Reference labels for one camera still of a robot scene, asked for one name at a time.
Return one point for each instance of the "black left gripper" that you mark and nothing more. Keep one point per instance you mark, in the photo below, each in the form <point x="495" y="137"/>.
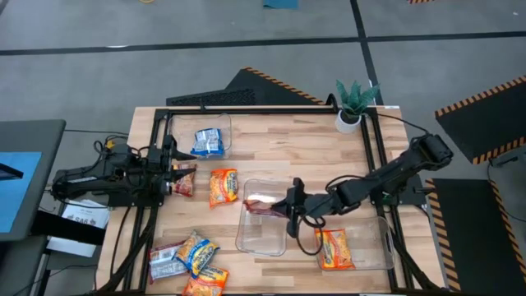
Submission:
<point x="167" y="164"/>

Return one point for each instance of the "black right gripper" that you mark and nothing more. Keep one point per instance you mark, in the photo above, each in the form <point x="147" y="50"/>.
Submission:
<point x="298" y="205"/>

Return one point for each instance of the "red Maruchan noodle pack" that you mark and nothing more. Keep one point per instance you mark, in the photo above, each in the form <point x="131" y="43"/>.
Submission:
<point x="164" y="265"/>
<point x="261" y="207"/>
<point x="187" y="185"/>

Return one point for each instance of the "blue Maruchan noodle pack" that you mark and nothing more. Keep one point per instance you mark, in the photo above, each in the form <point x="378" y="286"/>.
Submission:
<point x="197" y="255"/>
<point x="207" y="141"/>

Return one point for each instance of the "orange Maruchan noodle pack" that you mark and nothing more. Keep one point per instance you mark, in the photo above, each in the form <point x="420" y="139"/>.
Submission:
<point x="335" y="248"/>
<point x="207" y="281"/>
<point x="224" y="189"/>

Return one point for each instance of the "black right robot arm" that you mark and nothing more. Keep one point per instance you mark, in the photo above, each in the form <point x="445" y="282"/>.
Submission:
<point x="394" y="168"/>

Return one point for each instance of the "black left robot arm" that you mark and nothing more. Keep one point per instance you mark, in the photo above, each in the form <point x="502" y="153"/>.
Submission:
<point x="102" y="177"/>

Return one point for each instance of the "clear plastic bin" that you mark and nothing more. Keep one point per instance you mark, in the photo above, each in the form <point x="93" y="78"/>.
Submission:
<point x="263" y="238"/>
<point x="181" y="123"/>
<point x="370" y="246"/>

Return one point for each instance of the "white plant pot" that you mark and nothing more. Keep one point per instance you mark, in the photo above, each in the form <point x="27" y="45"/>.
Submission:
<point x="345" y="125"/>

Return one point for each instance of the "white printed paper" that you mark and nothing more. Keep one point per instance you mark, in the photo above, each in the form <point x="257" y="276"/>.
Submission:
<point x="84" y="214"/>

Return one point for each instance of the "green potted plant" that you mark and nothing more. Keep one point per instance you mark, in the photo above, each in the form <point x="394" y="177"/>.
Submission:
<point x="354" y="100"/>

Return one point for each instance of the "black shelf bar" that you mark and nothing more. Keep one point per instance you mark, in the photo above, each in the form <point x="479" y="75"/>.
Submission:
<point x="70" y="232"/>

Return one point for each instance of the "grey desk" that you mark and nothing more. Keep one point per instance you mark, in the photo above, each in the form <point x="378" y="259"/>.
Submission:
<point x="45" y="185"/>

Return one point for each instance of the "white paper sheet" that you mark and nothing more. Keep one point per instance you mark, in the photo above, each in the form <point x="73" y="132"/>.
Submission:
<point x="70" y="246"/>

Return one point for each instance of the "blue sheet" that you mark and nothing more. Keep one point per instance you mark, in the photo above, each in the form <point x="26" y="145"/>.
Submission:
<point x="20" y="197"/>

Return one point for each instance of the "black flat device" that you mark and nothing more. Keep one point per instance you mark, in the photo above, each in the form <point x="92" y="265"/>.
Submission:
<point x="8" y="172"/>

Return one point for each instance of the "blue floor mat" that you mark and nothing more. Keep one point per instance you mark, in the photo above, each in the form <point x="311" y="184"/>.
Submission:
<point x="281" y="3"/>

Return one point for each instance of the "grey stand foot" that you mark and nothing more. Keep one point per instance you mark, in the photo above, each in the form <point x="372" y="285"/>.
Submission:
<point x="507" y="158"/>

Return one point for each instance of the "black aluminium table frame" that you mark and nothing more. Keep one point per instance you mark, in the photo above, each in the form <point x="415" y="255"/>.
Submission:
<point x="267" y="111"/>

